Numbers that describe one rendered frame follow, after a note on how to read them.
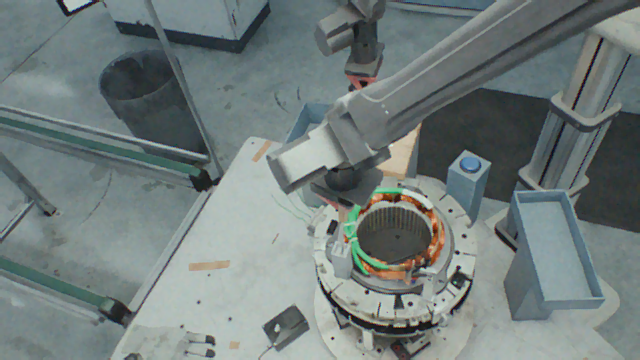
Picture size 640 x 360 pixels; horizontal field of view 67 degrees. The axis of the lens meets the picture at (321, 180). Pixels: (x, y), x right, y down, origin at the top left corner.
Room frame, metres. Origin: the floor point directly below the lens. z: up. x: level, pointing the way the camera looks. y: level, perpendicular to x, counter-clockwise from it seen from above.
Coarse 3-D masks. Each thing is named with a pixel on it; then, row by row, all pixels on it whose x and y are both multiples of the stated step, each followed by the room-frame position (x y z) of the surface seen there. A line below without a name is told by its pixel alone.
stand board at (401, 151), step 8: (416, 128) 0.79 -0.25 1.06; (408, 136) 0.77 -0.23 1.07; (416, 136) 0.78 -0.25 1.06; (400, 144) 0.75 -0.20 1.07; (408, 144) 0.75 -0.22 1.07; (392, 152) 0.73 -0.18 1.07; (400, 152) 0.73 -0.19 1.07; (408, 152) 0.72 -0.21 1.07; (392, 160) 0.71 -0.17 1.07; (400, 160) 0.70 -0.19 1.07; (408, 160) 0.70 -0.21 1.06; (384, 168) 0.69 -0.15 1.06; (392, 168) 0.69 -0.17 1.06; (400, 168) 0.68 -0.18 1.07; (384, 176) 0.68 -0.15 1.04; (392, 176) 0.67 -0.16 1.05; (400, 176) 0.67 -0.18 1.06
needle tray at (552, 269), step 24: (528, 192) 0.56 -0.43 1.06; (552, 192) 0.55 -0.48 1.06; (528, 216) 0.52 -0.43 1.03; (552, 216) 0.51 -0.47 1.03; (528, 240) 0.45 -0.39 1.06; (552, 240) 0.46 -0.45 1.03; (576, 240) 0.44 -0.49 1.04; (528, 264) 0.41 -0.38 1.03; (552, 264) 0.41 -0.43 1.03; (576, 264) 0.40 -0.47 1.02; (528, 288) 0.40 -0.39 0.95; (552, 288) 0.36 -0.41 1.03; (576, 288) 0.35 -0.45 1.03; (600, 288) 0.33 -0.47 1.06; (528, 312) 0.39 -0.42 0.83
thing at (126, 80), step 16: (144, 48) 2.08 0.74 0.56; (160, 48) 2.05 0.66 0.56; (128, 64) 2.04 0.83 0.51; (144, 64) 2.07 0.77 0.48; (160, 64) 2.05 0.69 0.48; (112, 80) 1.95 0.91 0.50; (128, 80) 2.01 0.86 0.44; (144, 80) 2.05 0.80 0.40; (160, 80) 2.04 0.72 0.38; (176, 80) 1.82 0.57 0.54; (112, 96) 1.89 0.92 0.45; (128, 96) 1.96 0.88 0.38; (160, 96) 1.73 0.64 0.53; (176, 96) 1.79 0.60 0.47; (128, 112) 1.71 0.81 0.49; (144, 112) 1.71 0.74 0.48
